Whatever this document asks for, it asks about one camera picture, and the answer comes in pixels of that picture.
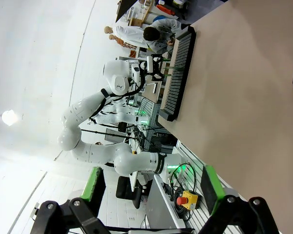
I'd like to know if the black office chair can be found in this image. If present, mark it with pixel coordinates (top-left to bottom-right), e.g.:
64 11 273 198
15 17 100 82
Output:
116 175 143 209

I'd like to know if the figure in light shirt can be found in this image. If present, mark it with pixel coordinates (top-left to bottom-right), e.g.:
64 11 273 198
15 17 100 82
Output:
104 25 147 49

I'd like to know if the person in grey hoodie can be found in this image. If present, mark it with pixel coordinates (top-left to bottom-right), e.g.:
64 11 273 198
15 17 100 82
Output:
143 19 186 54

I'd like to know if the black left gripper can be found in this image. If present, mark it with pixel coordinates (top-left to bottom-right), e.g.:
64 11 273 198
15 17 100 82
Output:
146 54 172 82

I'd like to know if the red emergency stop button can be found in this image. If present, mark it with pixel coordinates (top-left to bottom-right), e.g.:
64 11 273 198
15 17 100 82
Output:
177 190 199 211

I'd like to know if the wooden shelf unit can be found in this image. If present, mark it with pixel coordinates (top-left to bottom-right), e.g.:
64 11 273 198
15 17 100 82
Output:
128 0 155 26

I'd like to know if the round ceiling lamp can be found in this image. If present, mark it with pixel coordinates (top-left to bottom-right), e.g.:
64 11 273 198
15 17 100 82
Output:
1 109 18 127

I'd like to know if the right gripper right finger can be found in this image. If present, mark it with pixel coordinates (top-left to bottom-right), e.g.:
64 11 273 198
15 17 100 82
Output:
200 165 280 234

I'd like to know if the black coiled cable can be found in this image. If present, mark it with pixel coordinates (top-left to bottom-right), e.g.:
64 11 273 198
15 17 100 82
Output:
169 162 196 221

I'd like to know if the aluminium robot mount base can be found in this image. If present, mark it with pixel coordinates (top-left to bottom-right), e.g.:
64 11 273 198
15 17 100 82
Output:
153 140 242 234

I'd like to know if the black slotted PCB rack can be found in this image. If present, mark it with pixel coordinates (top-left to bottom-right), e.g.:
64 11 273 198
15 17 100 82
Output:
158 25 197 122

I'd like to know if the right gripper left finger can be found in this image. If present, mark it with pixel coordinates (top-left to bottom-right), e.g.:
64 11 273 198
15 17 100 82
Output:
30 167 108 234

